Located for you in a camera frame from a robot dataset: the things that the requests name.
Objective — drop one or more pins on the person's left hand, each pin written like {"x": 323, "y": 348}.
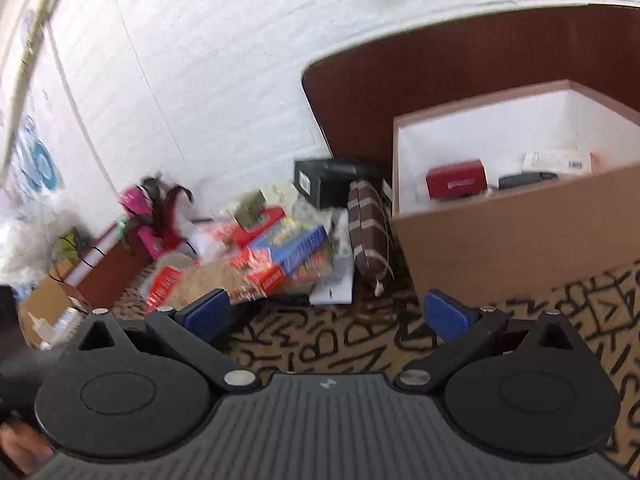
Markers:
{"x": 24, "y": 446}

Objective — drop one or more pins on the brown box on left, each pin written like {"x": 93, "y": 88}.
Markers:
{"x": 105, "y": 270}

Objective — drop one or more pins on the dark wooden board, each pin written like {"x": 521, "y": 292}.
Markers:
{"x": 356, "y": 94}

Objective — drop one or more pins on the red tape roll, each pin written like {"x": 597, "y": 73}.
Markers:
{"x": 267, "y": 218}

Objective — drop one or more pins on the white label card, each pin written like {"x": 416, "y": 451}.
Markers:
{"x": 571, "y": 163}

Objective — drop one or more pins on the black product box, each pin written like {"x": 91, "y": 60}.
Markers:
{"x": 325, "y": 182}

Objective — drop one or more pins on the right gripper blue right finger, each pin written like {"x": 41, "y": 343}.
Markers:
{"x": 447, "y": 317}

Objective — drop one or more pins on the black car key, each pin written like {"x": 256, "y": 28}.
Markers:
{"x": 525, "y": 178}

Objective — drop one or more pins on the brown striped pouch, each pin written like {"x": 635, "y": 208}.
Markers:
{"x": 370, "y": 236}

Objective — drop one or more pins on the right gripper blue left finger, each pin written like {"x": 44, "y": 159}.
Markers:
{"x": 207, "y": 316}

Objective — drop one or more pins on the small red gift box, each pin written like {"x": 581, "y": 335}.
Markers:
{"x": 456, "y": 180}

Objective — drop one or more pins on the red packet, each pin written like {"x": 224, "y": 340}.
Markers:
{"x": 164, "y": 282}

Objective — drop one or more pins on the small green box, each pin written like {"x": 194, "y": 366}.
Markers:
{"x": 249, "y": 208}

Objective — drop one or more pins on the patterned letter table mat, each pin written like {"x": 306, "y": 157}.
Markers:
{"x": 289, "y": 334}

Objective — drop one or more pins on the playing card box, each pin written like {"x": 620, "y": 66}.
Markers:
{"x": 277, "y": 253}

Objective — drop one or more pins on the large brown cardboard box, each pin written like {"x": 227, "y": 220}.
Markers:
{"x": 500, "y": 244}

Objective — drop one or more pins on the translucent plastic funnel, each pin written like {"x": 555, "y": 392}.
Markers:
{"x": 175, "y": 261}

